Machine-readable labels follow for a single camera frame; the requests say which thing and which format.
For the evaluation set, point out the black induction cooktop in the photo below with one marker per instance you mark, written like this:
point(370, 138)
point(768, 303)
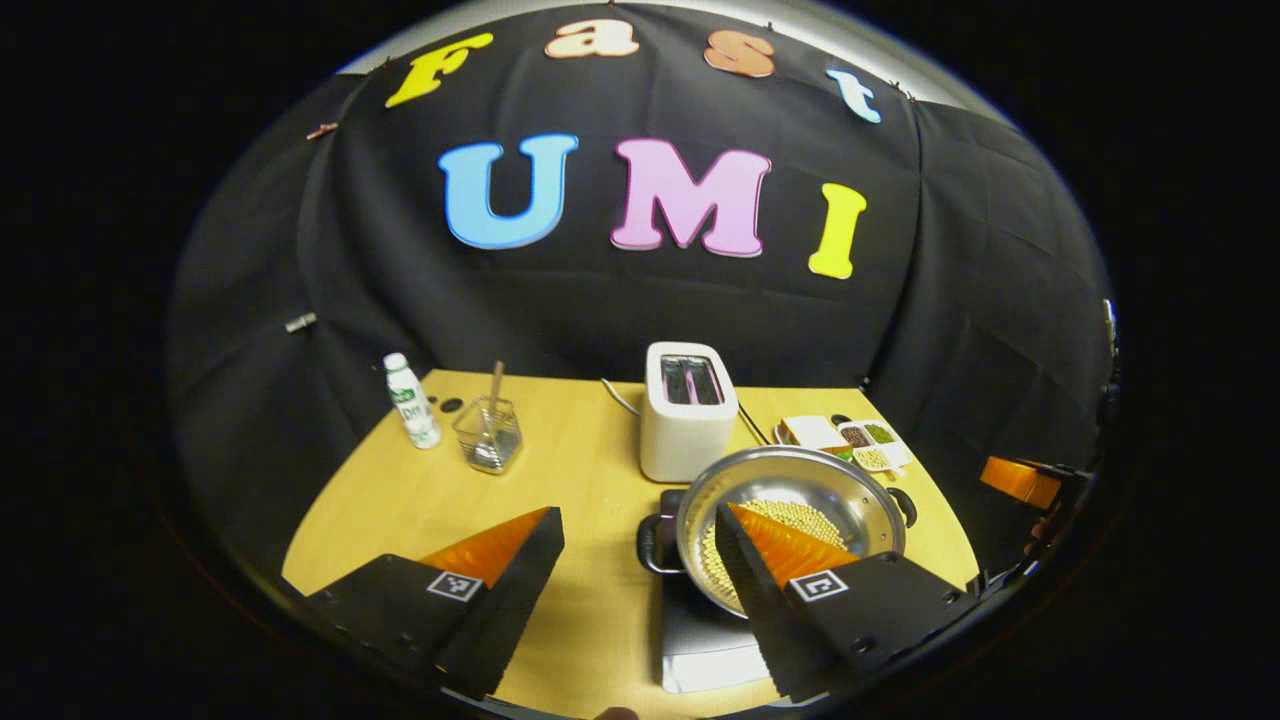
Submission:
point(710, 650)

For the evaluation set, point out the pile of soybeans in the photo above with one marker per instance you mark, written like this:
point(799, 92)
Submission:
point(800, 515)

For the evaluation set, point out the white toaster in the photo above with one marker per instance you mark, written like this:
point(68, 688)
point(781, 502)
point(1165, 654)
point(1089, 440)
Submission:
point(685, 440)

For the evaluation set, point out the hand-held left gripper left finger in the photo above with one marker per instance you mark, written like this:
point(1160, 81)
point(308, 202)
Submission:
point(505, 610)

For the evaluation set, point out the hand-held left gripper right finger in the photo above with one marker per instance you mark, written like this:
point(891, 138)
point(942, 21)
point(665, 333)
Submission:
point(765, 620)

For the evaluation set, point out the stainless steel pot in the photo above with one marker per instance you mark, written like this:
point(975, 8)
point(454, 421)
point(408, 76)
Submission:
point(790, 475)

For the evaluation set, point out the silver metal clip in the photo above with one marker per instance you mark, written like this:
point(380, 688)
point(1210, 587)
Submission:
point(301, 322)

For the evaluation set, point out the white divided bean dish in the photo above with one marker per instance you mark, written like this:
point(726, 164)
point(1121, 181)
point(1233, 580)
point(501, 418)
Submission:
point(880, 436)

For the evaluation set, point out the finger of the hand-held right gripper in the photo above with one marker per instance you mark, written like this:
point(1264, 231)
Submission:
point(1015, 480)

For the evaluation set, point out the pink clothespin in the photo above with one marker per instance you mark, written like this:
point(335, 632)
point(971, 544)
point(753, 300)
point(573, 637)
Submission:
point(322, 131)

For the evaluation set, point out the sandwich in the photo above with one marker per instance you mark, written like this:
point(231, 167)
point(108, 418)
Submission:
point(812, 430)

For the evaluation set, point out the white milk bottle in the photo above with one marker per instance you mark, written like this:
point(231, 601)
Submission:
point(415, 410)

